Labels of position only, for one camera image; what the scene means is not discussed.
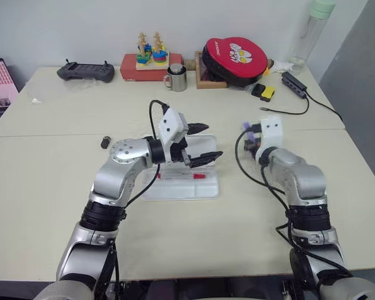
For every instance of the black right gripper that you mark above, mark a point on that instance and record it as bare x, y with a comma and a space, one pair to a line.
258, 139

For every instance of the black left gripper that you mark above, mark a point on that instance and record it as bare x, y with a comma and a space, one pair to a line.
175, 153

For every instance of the purple marker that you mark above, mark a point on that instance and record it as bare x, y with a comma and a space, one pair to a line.
247, 131

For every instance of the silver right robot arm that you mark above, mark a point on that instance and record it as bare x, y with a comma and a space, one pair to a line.
306, 178

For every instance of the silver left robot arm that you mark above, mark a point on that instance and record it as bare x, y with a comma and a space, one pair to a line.
118, 175

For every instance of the red marker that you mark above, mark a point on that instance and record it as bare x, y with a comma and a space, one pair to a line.
182, 176

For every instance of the clear plastic pencil case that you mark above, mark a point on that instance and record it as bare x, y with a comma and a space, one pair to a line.
190, 187

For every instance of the red black paddle case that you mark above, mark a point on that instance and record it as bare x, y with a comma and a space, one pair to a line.
234, 56

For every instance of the yellow black eraser block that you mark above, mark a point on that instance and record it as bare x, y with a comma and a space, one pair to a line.
268, 93

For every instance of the wooden tray box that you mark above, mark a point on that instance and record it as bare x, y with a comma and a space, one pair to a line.
206, 83

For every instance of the black usb hub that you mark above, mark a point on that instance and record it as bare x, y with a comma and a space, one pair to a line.
295, 83

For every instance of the steel mug with lid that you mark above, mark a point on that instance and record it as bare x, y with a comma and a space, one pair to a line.
177, 78

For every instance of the white crumpled tissue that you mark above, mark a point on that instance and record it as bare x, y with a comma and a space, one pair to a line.
282, 65

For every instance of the red cardboard box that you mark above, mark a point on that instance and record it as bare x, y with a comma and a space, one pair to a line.
150, 75

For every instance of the small black cylinder cap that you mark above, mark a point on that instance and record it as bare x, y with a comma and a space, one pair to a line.
105, 142

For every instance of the wooden colourful stacking toy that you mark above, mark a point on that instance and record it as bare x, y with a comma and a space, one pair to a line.
153, 56

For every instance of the clear bottle green lid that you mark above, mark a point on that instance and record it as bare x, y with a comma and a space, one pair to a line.
309, 37

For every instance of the clear crumpled plastic wrap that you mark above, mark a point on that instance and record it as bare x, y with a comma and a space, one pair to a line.
81, 85

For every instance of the dark grey handheld controller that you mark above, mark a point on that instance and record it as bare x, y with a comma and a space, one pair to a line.
86, 71

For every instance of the small clear plastic scrap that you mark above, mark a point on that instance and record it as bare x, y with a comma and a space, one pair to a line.
35, 100

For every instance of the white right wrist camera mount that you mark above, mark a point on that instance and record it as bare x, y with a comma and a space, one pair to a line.
272, 131

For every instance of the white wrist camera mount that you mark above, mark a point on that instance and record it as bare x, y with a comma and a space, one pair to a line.
272, 131
170, 125

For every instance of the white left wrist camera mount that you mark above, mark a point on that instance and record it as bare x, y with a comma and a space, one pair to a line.
170, 125

